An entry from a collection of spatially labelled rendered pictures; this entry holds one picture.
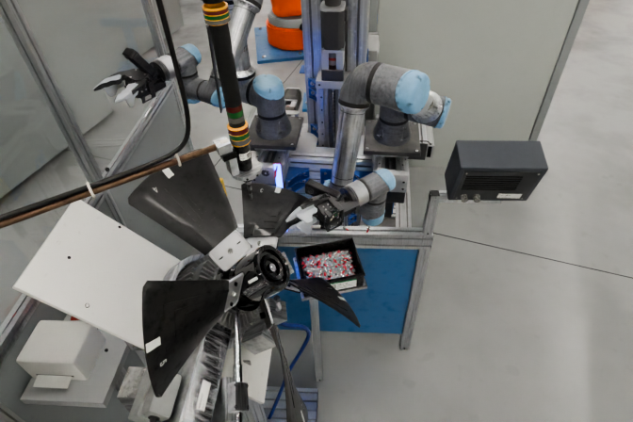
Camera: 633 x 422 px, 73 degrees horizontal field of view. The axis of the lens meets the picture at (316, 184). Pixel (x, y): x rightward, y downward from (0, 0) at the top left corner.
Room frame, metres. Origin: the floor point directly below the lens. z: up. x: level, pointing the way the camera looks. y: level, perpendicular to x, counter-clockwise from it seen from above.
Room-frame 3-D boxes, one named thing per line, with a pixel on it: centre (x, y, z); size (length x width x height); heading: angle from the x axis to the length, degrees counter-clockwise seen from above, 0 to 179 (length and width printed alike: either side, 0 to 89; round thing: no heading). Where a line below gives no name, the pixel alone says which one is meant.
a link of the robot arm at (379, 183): (0.98, -0.18, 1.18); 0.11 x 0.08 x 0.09; 122
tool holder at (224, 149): (0.74, 0.17, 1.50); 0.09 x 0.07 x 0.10; 120
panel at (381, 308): (1.09, 0.02, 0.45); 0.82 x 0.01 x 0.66; 85
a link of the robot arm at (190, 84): (1.36, 0.42, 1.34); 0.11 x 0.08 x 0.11; 55
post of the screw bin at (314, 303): (0.91, 0.03, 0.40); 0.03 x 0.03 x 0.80; 10
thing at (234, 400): (0.40, 0.20, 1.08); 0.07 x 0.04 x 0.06; 5
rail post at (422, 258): (1.05, -0.40, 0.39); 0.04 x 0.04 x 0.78; 85
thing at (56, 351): (0.61, 0.75, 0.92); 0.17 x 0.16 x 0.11; 85
